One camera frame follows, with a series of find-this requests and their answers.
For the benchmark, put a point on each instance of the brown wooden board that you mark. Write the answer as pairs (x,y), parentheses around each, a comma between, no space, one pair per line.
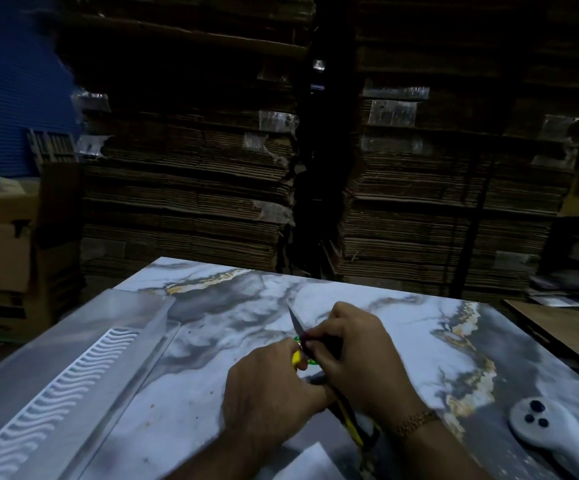
(564,327)

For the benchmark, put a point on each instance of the white handheld controller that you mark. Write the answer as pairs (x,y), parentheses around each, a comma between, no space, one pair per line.
(559,434)

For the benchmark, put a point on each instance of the person's right forearm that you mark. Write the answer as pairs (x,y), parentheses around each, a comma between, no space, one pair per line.
(449,454)

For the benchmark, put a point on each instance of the clear acrylic wavy panel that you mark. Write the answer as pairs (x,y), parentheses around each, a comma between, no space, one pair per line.
(69,374)

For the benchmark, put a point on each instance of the wooden slatted frame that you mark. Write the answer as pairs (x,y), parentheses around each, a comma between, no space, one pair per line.
(52,144)

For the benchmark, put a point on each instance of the person's right fingers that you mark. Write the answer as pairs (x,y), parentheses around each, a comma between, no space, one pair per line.
(327,339)

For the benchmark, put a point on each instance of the white paper sheet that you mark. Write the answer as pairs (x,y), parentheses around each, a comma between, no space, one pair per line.
(302,464)

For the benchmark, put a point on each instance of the person's left hand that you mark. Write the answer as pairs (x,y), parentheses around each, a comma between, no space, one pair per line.
(264,394)

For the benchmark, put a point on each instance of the person's left forearm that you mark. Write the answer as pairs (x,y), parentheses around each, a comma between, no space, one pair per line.
(229,459)

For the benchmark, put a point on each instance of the stack of flattened cardboard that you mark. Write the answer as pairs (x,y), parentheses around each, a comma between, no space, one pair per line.
(189,159)
(459,169)

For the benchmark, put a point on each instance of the person's right hand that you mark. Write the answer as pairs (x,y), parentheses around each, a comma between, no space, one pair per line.
(369,364)

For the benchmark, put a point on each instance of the person's left thumb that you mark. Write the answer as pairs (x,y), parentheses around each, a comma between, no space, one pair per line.
(319,397)

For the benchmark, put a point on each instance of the small green plastic part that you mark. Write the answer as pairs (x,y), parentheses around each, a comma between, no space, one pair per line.
(313,362)

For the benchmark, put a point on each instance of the open brown cardboard box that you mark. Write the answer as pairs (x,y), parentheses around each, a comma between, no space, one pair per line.
(14,254)

